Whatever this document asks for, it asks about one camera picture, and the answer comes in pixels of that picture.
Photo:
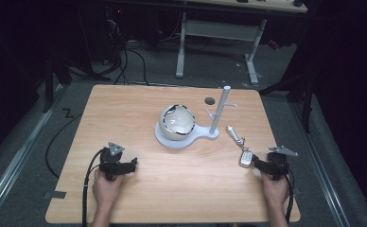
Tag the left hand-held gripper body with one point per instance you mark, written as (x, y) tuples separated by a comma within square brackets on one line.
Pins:
[(113, 164)]

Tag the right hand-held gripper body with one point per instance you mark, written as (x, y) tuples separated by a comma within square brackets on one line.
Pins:
[(277, 165)]

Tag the person's right hand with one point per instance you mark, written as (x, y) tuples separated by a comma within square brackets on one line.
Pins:
[(274, 190)]

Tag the person's left hand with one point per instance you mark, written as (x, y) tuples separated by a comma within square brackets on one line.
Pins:
[(106, 189)]

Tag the white key stand with pegs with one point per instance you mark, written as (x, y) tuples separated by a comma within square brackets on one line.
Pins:
[(184, 143)]

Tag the black tape strip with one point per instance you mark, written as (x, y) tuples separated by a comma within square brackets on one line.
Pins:
[(58, 195)]

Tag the black metal stand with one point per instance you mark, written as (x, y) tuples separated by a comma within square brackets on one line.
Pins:
[(54, 78), (298, 91)]

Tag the aluminium floor rail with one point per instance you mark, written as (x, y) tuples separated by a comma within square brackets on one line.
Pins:
[(17, 157), (322, 170)]

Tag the white metal desk frame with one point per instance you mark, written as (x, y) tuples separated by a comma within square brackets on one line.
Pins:
[(219, 31)]

